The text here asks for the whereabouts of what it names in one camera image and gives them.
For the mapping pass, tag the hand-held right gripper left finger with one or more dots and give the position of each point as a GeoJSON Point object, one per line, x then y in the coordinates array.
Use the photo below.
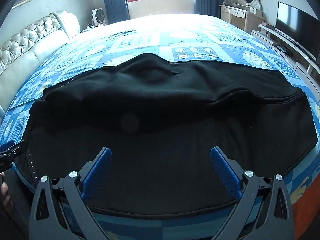
{"type": "Point", "coordinates": [98, 166]}

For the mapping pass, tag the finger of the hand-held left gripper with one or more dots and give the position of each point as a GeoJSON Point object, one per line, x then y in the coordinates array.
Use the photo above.
{"type": "Point", "coordinates": [15, 149]}

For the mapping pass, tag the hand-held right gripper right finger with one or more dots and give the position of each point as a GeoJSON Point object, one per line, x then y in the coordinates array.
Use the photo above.
{"type": "Point", "coordinates": [223, 166]}

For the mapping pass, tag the black pants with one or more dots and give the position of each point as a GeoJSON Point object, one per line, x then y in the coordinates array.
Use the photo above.
{"type": "Point", "coordinates": [160, 110]}

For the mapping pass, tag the person's left hand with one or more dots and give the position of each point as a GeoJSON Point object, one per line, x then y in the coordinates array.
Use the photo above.
{"type": "Point", "coordinates": [3, 192]}

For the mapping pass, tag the cream tufted headboard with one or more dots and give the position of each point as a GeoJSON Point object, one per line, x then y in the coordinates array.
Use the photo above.
{"type": "Point", "coordinates": [30, 52]}

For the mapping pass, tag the blue patterned bedspread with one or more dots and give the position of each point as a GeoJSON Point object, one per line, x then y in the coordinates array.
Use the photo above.
{"type": "Point", "coordinates": [200, 37]}

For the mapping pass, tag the white television stand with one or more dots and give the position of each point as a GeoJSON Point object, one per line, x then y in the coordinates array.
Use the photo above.
{"type": "Point", "coordinates": [275, 40]}

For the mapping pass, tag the white fan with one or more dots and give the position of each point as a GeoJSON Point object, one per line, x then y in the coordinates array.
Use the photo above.
{"type": "Point", "coordinates": [98, 17]}

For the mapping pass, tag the cream dressing table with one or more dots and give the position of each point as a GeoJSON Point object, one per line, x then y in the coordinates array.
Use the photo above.
{"type": "Point", "coordinates": [240, 15]}

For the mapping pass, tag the black flat television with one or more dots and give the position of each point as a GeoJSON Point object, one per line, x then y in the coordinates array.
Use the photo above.
{"type": "Point", "coordinates": [295, 25]}

